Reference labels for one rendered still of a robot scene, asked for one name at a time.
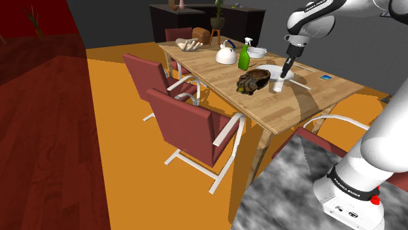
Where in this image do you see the red chair white frame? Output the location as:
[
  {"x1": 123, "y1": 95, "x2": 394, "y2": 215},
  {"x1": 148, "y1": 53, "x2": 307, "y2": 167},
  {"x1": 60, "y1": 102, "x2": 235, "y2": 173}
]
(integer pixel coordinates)
[
  {"x1": 122, "y1": 53, "x2": 202, "y2": 122},
  {"x1": 146, "y1": 88, "x2": 247, "y2": 195},
  {"x1": 271, "y1": 114, "x2": 408, "y2": 193},
  {"x1": 164, "y1": 27, "x2": 194, "y2": 80}
]

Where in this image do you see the potted plant on wooden stool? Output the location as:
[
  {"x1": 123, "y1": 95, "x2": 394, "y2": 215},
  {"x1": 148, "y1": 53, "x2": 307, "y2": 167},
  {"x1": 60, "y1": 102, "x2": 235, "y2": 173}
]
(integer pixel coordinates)
[{"x1": 208, "y1": 0, "x2": 226, "y2": 46}]

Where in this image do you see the grey patterned robot stand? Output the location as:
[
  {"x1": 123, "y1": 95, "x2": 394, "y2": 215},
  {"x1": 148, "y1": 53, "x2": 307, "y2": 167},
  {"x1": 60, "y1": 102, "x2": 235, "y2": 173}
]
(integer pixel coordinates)
[{"x1": 229, "y1": 133, "x2": 408, "y2": 230}]

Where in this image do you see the dark sideboard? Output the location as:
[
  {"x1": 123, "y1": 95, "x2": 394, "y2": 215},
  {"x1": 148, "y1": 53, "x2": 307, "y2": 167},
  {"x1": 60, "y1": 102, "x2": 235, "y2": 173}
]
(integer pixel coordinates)
[{"x1": 148, "y1": 0, "x2": 267, "y2": 48}]

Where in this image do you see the brown bread loaf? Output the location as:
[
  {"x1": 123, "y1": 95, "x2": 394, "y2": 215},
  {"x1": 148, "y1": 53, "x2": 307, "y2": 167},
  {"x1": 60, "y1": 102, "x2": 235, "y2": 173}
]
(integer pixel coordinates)
[{"x1": 191, "y1": 26, "x2": 211, "y2": 46}]

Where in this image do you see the wooden dining table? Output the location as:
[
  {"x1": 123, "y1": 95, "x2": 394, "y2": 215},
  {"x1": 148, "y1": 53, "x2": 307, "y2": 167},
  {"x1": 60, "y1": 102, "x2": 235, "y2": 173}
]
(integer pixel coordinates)
[{"x1": 158, "y1": 35, "x2": 366, "y2": 192}]

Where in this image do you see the green spray bottle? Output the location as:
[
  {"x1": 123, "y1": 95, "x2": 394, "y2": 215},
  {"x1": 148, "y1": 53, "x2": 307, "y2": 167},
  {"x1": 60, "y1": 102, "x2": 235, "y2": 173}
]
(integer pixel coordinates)
[{"x1": 237, "y1": 37, "x2": 254, "y2": 72}]

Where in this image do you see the white plate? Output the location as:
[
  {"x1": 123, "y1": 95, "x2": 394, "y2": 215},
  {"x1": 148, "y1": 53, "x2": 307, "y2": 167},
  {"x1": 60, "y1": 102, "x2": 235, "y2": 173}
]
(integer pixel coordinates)
[{"x1": 254, "y1": 64, "x2": 295, "y2": 82}]

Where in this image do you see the white round pan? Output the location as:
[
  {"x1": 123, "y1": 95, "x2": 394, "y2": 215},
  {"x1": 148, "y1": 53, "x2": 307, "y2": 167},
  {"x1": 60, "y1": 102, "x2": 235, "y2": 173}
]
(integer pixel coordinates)
[{"x1": 246, "y1": 46, "x2": 268, "y2": 59}]

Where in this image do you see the white kettle blue handle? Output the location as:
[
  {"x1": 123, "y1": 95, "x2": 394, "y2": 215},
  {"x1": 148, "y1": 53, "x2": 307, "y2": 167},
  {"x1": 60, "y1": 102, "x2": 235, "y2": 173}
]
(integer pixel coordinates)
[{"x1": 214, "y1": 39, "x2": 239, "y2": 66}]

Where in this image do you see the white cutlery piece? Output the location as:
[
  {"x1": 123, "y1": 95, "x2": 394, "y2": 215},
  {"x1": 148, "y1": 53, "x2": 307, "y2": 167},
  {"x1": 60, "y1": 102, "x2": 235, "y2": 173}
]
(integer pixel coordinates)
[
  {"x1": 288, "y1": 79, "x2": 312, "y2": 91},
  {"x1": 293, "y1": 63, "x2": 316, "y2": 73}
]

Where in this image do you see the dark brown rough bowl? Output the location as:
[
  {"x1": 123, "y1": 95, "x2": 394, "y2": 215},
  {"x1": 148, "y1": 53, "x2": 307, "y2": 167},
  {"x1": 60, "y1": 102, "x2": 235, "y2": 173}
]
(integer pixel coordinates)
[{"x1": 236, "y1": 69, "x2": 272, "y2": 96}]

